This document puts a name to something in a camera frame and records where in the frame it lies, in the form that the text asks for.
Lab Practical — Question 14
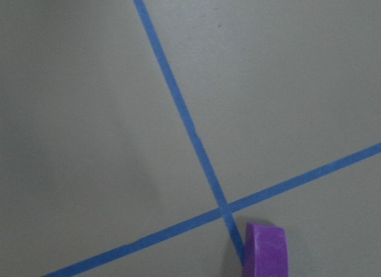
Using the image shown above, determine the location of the purple trapezoid block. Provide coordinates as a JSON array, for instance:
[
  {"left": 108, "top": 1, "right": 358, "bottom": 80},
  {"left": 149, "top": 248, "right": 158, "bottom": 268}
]
[{"left": 242, "top": 222, "right": 289, "bottom": 277}]

